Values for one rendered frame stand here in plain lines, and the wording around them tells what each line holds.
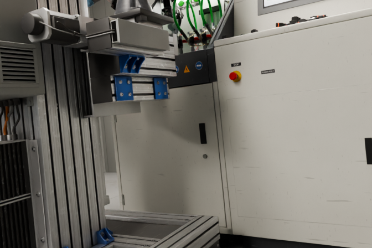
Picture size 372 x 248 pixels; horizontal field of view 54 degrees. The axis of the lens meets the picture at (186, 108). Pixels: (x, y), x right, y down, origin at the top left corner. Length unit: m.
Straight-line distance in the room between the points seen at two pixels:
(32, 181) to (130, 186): 0.91
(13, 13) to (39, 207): 0.60
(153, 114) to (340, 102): 0.92
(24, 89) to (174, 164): 0.97
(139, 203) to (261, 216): 0.70
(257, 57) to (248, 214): 0.70
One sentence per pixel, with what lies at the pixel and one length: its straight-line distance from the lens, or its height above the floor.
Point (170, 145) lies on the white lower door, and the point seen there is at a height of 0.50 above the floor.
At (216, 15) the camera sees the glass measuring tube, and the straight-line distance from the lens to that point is 2.37.
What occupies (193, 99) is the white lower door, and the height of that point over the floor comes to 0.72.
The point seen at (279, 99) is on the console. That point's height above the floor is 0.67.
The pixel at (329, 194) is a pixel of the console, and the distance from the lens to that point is 1.61.
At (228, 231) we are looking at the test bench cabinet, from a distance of 1.83.
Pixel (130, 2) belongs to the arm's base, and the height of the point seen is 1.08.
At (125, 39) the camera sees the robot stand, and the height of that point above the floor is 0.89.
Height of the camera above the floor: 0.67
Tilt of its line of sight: level
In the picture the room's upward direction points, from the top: 6 degrees counter-clockwise
